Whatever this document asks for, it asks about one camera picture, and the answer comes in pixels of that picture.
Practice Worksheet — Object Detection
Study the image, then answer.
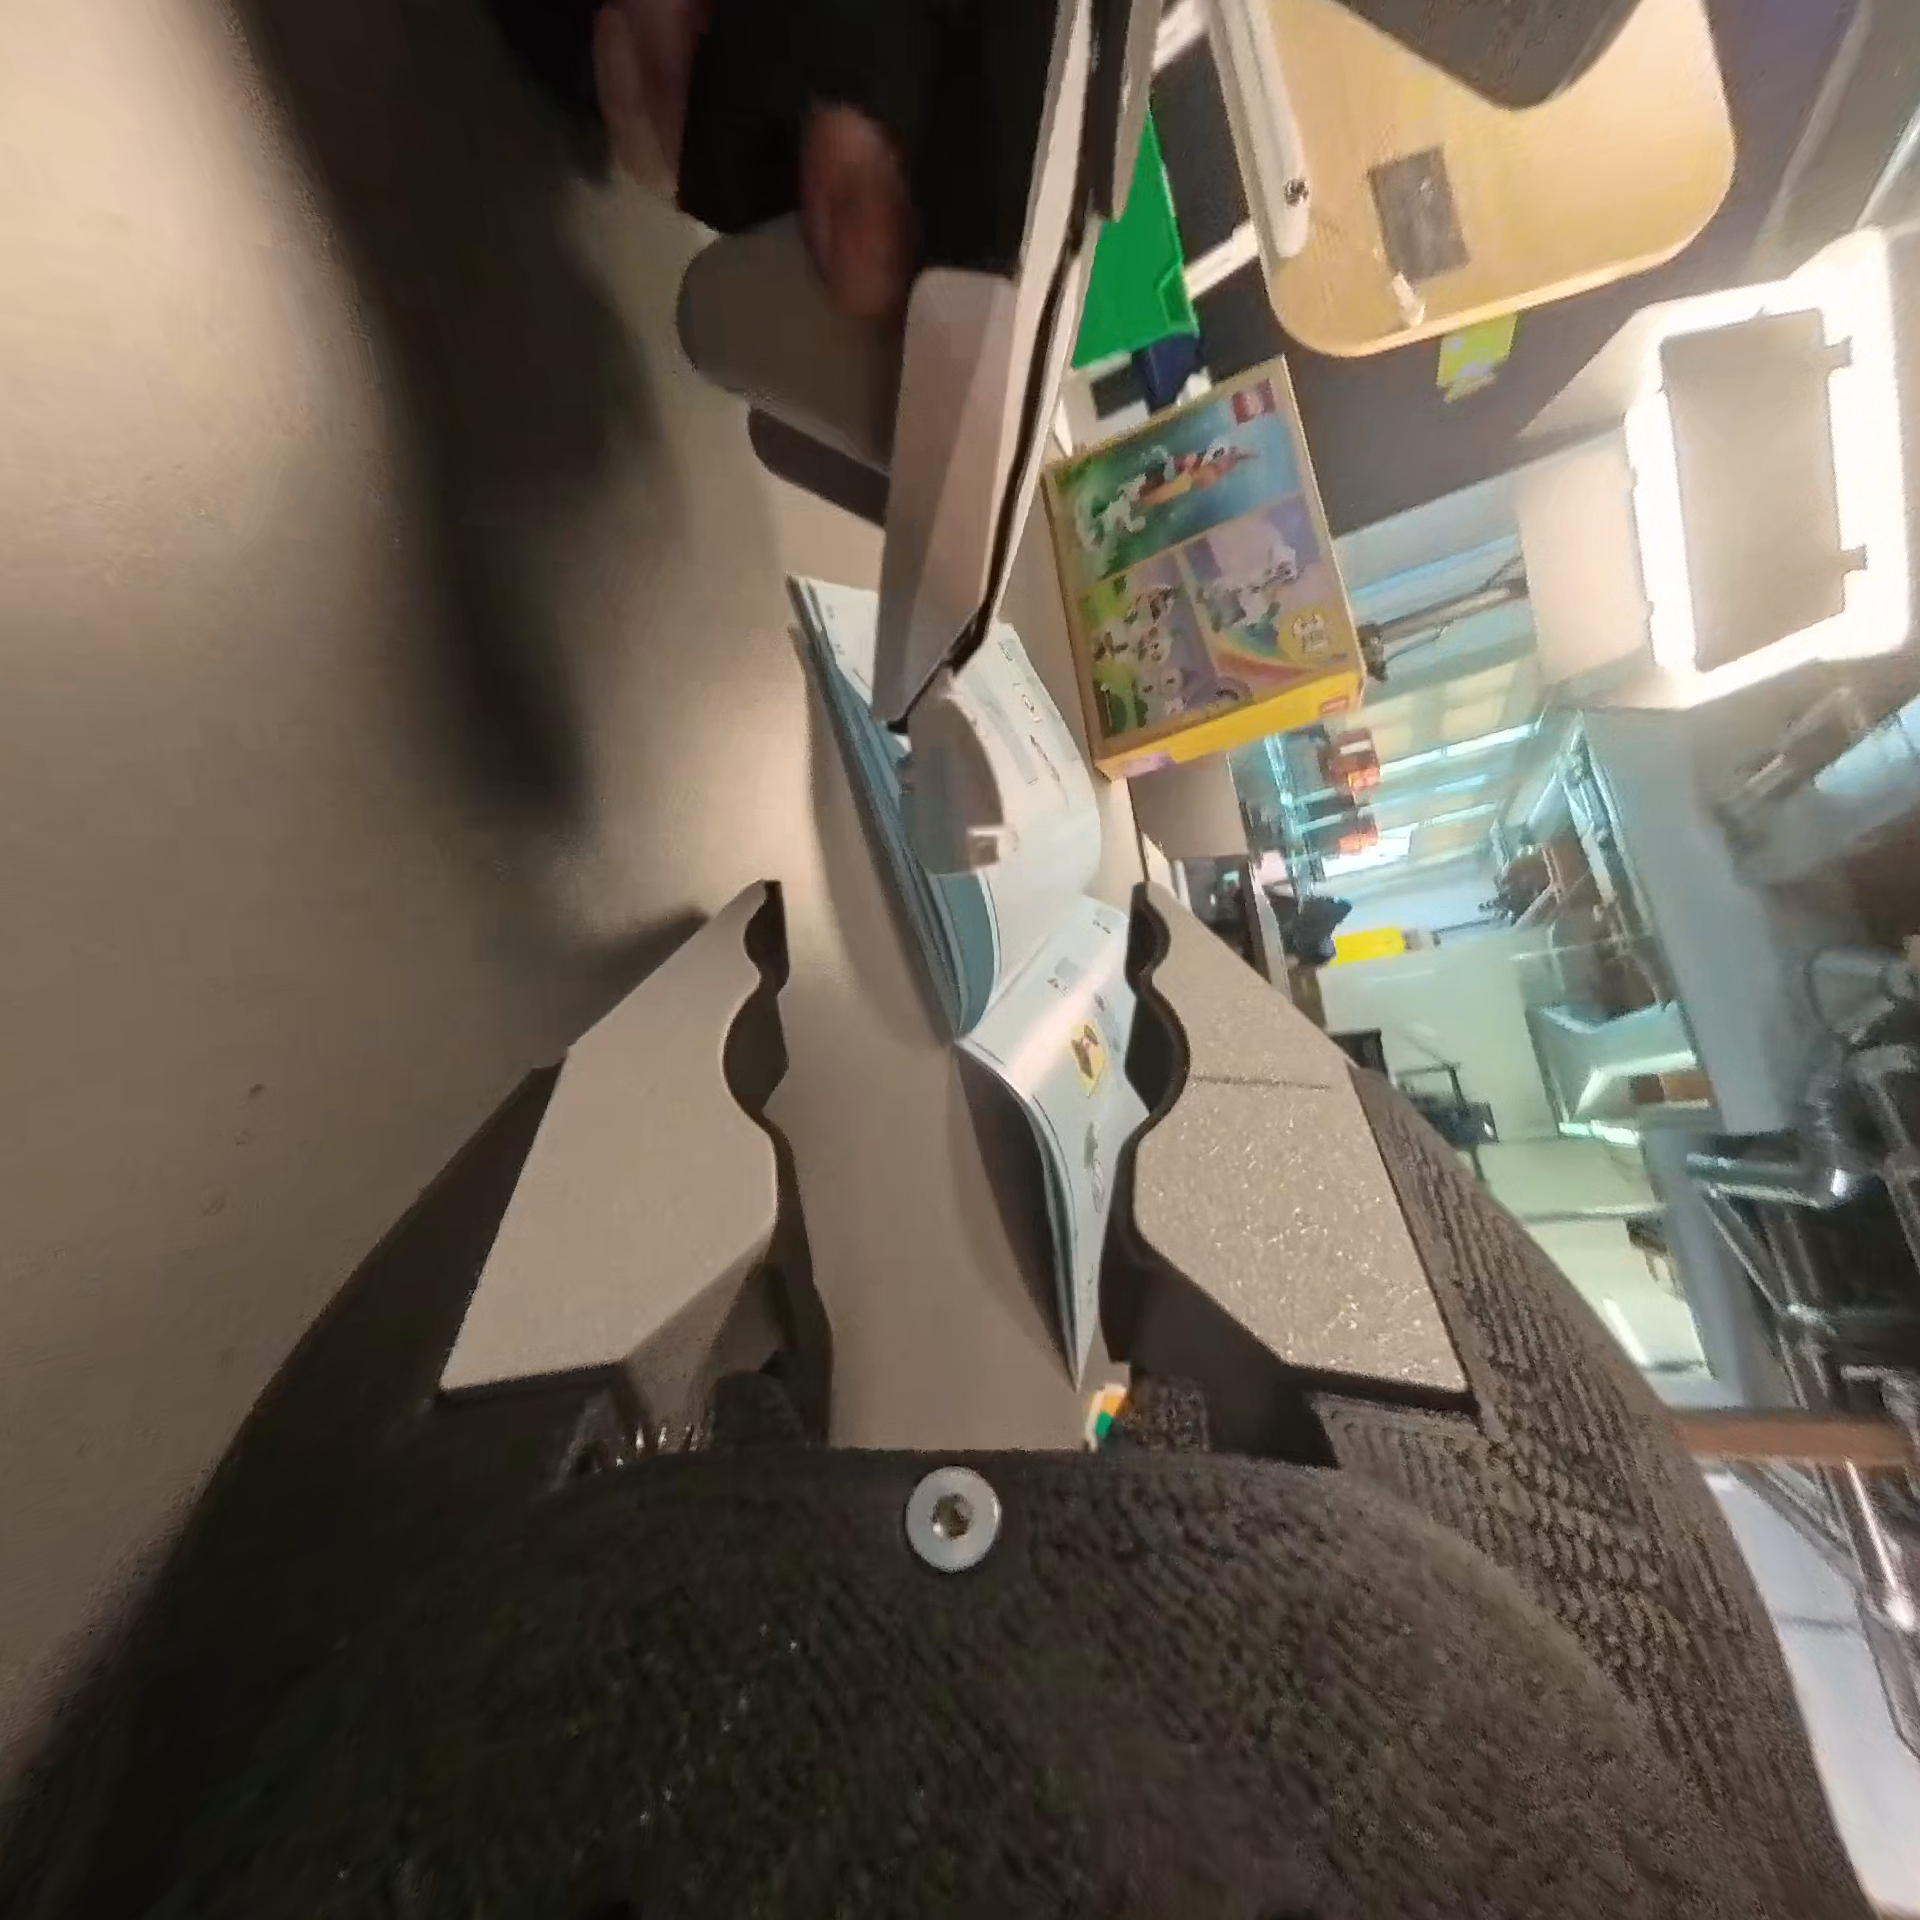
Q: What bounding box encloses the green box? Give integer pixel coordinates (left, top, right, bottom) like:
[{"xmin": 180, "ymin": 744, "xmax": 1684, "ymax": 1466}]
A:
[{"xmin": 1070, "ymin": 106, "xmax": 1202, "ymax": 375}]

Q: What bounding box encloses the small white lego piece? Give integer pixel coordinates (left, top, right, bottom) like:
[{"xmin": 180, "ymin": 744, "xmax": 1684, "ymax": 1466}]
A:
[{"xmin": 904, "ymin": 679, "xmax": 1040, "ymax": 874}]

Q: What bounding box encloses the person's left hand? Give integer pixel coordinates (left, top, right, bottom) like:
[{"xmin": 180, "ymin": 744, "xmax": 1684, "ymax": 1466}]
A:
[{"xmin": 589, "ymin": 0, "xmax": 922, "ymax": 320}]

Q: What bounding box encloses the white ceiling light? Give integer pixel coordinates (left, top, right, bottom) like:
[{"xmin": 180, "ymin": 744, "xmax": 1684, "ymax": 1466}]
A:
[{"xmin": 1622, "ymin": 231, "xmax": 1920, "ymax": 677}]

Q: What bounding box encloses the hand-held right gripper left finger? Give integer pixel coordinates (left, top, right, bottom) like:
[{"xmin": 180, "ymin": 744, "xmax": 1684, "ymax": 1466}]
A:
[{"xmin": 434, "ymin": 879, "xmax": 834, "ymax": 1412}]

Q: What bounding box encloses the open light blue instruction booklet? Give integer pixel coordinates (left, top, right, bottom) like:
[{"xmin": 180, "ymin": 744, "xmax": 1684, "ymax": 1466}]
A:
[{"xmin": 785, "ymin": 573, "xmax": 1155, "ymax": 1389}]

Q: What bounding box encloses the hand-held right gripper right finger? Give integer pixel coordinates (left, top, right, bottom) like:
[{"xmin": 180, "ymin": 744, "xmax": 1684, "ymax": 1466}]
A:
[{"xmin": 1100, "ymin": 882, "xmax": 1474, "ymax": 1412}]

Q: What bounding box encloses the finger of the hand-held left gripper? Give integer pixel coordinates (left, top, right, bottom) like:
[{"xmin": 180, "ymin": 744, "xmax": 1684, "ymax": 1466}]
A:
[
  {"xmin": 872, "ymin": 0, "xmax": 1104, "ymax": 736},
  {"xmin": 1102, "ymin": 0, "xmax": 1169, "ymax": 218}
]

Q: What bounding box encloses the light wooden table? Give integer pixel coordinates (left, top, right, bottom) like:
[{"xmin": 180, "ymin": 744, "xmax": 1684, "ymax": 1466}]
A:
[{"xmin": 1206, "ymin": 0, "xmax": 1739, "ymax": 358}]

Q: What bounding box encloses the yellow lego set box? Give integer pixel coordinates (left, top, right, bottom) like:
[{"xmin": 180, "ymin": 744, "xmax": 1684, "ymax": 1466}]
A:
[{"xmin": 1040, "ymin": 357, "xmax": 1369, "ymax": 784}]

